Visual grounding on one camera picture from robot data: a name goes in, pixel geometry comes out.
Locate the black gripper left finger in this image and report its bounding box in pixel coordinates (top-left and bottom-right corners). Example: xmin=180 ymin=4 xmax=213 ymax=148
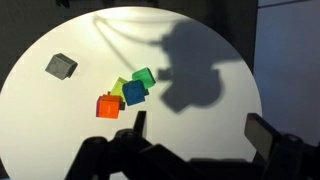
xmin=133 ymin=111 xmax=147 ymax=136

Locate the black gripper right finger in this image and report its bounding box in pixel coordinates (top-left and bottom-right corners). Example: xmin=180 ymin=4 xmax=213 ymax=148
xmin=244 ymin=113 xmax=281 ymax=160

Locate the gray block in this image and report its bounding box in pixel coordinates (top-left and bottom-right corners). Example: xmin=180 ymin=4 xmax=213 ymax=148
xmin=45 ymin=53 xmax=78 ymax=80

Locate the blue block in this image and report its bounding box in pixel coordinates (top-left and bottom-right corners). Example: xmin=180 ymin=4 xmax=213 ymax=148
xmin=122 ymin=80 xmax=145 ymax=106

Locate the orange block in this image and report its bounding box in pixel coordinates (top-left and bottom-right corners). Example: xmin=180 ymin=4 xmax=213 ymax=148
xmin=96 ymin=95 xmax=121 ymax=119

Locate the yellow-green block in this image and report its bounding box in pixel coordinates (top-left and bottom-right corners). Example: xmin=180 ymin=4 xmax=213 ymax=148
xmin=111 ymin=77 xmax=127 ymax=102

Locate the green block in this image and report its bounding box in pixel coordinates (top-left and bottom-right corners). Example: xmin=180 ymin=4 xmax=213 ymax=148
xmin=132 ymin=67 xmax=156 ymax=89

